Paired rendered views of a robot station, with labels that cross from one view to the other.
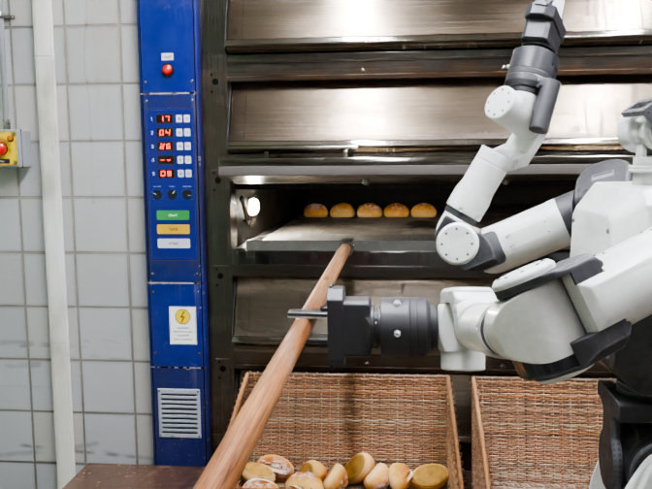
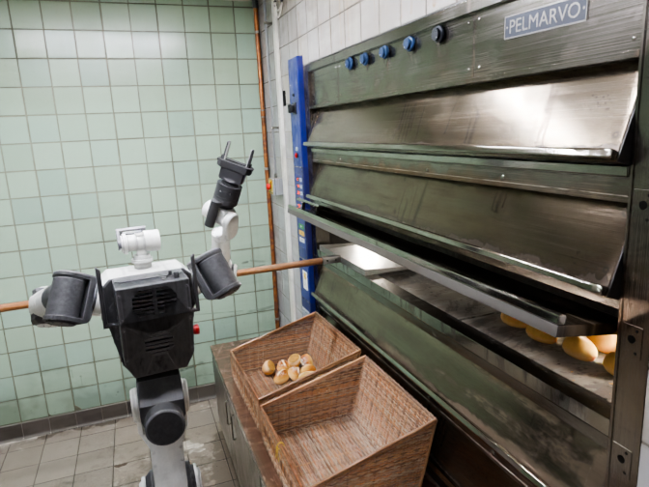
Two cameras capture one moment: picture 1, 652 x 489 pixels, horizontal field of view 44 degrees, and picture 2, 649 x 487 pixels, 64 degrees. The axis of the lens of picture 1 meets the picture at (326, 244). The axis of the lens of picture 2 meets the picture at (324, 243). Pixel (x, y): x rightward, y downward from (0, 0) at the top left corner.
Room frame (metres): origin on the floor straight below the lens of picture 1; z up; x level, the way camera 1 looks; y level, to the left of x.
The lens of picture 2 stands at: (1.02, -2.14, 1.79)
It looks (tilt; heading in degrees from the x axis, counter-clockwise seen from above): 12 degrees down; 64
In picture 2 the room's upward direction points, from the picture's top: 3 degrees counter-clockwise
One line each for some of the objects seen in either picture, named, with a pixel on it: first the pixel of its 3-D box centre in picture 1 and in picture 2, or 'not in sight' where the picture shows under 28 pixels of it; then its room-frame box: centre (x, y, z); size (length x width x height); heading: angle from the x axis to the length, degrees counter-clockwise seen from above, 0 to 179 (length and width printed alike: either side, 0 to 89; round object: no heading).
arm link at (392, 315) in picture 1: (368, 326); not in sight; (1.17, -0.06, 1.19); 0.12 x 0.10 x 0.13; 85
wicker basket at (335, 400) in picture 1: (342, 455); (292, 364); (1.85, -0.03, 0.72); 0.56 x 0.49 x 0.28; 85
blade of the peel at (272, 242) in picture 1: (352, 237); (374, 253); (2.29, -0.08, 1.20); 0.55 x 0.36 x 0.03; 84
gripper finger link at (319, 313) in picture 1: (309, 310); not in sight; (1.18, 0.03, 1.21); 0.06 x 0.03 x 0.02; 85
